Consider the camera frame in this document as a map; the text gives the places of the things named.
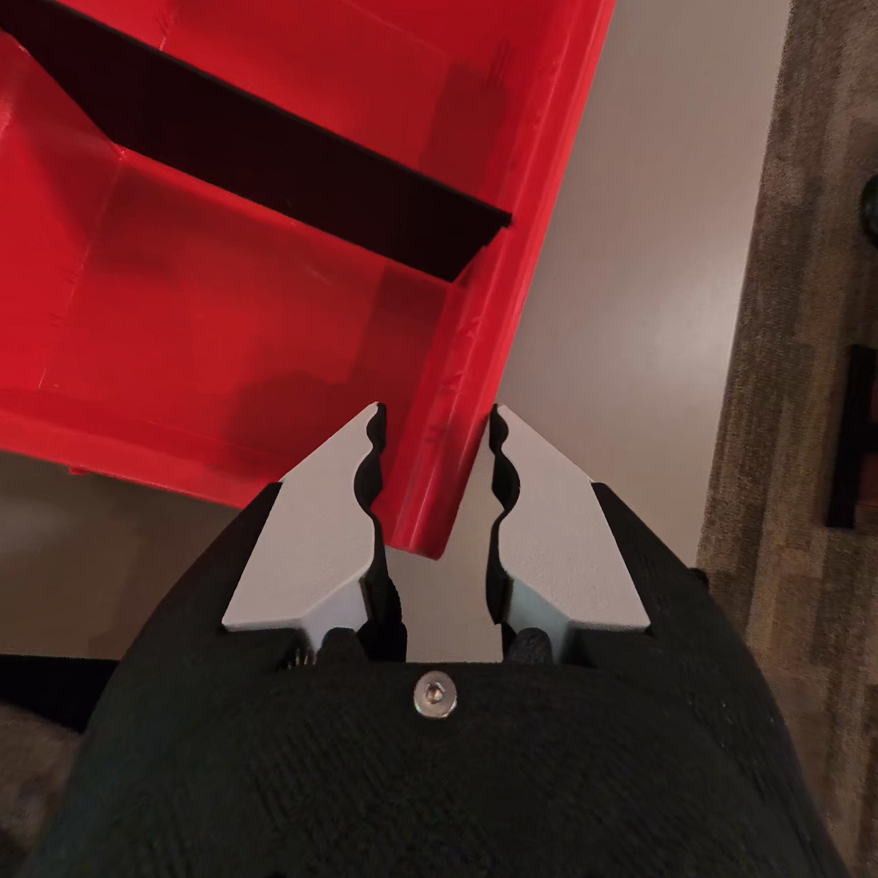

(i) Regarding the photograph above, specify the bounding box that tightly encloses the red plastic bin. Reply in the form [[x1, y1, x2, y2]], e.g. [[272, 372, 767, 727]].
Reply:
[[0, 0, 617, 562]]

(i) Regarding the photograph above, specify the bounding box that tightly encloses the person's grey clothing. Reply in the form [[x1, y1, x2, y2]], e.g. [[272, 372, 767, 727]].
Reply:
[[0, 703, 85, 878]]

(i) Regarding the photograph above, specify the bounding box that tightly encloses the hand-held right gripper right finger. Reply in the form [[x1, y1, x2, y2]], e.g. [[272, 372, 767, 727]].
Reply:
[[484, 403, 651, 651]]

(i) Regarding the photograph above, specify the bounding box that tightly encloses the black bin divider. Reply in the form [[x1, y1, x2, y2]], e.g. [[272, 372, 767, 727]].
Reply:
[[0, 0, 514, 284]]

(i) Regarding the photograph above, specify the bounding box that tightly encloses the black frame object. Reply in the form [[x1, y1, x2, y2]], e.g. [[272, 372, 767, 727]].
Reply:
[[826, 343, 878, 530]]

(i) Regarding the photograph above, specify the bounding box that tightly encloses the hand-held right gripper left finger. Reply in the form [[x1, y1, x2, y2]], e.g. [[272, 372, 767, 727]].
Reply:
[[221, 402, 407, 654]]

